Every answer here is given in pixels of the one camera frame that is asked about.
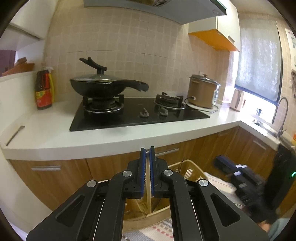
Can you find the metal spoon on counter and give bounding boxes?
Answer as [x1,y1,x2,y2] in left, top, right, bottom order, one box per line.
[6,126,25,146]

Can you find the pink white kettle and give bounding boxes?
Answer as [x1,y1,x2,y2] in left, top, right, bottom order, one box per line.
[230,89,244,112]

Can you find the orange white wall cabinet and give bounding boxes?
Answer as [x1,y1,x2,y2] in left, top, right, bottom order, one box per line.
[188,1,241,51]

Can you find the brown rice cooker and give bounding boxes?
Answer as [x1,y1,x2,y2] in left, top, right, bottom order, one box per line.
[187,74,220,108]

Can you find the range hood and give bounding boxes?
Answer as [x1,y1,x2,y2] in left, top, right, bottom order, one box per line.
[84,0,227,25]

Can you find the window roller blind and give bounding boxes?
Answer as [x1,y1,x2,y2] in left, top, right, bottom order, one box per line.
[235,19,282,104]

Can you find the black wok with lid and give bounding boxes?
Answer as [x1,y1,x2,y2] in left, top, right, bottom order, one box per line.
[70,57,149,98]

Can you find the black power cable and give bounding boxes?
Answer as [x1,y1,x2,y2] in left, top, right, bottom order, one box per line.
[184,96,220,114]

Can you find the dark sauce bottle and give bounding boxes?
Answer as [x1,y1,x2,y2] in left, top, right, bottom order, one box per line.
[35,70,52,110]

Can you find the striped woven tablecloth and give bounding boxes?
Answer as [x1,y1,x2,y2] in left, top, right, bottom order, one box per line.
[120,169,244,240]

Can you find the yellow spray bottle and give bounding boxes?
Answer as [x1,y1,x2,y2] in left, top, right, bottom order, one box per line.
[41,65,55,103]

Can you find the person's right hand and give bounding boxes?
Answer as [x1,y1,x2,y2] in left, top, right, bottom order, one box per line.
[258,221,271,232]

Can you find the wooden base cabinets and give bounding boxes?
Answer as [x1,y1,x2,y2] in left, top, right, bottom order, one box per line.
[10,126,276,210]

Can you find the wooden chopstick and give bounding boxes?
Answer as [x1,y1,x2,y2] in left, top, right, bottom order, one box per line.
[144,151,152,214]

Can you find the black glass gas stove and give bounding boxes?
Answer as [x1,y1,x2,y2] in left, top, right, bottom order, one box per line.
[70,94,210,132]

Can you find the kitchen faucet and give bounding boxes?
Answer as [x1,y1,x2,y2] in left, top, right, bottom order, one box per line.
[270,96,290,140]

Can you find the tan plastic utensil basket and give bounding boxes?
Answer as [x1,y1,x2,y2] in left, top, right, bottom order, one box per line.
[122,160,207,232]

